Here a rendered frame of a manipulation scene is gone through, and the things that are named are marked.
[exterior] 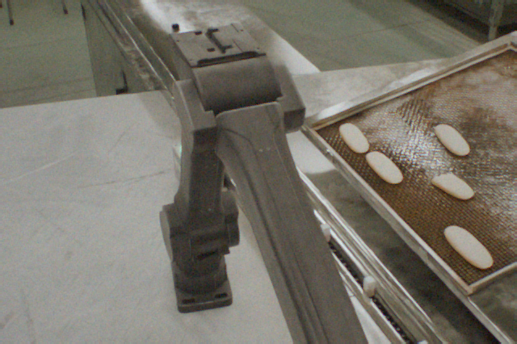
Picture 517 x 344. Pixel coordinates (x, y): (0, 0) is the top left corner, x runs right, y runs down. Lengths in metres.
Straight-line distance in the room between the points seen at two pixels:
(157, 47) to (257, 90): 1.02
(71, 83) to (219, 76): 3.01
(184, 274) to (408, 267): 0.37
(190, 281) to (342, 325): 0.54
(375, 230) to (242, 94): 0.63
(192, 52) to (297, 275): 0.25
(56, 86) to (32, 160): 2.16
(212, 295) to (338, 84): 0.77
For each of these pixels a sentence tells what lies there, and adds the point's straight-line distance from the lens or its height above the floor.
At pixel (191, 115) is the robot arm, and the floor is 1.28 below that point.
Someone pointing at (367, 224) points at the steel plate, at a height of 0.82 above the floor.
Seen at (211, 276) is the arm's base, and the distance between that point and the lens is 1.04.
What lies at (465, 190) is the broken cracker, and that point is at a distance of 1.16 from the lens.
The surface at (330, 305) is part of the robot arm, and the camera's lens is 0.53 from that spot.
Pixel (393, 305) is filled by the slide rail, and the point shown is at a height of 0.85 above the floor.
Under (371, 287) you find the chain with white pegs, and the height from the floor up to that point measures 0.86.
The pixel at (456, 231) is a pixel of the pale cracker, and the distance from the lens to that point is 1.09.
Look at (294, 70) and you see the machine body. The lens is 1.73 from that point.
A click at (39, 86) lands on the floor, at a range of 3.64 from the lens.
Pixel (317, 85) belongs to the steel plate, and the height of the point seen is 0.82.
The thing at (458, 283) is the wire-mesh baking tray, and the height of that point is 0.90.
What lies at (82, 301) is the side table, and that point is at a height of 0.82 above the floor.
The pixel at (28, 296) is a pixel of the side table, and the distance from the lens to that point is 1.14.
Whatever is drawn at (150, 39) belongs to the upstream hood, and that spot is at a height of 0.92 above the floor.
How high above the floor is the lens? 1.58
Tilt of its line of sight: 35 degrees down
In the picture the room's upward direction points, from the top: 1 degrees counter-clockwise
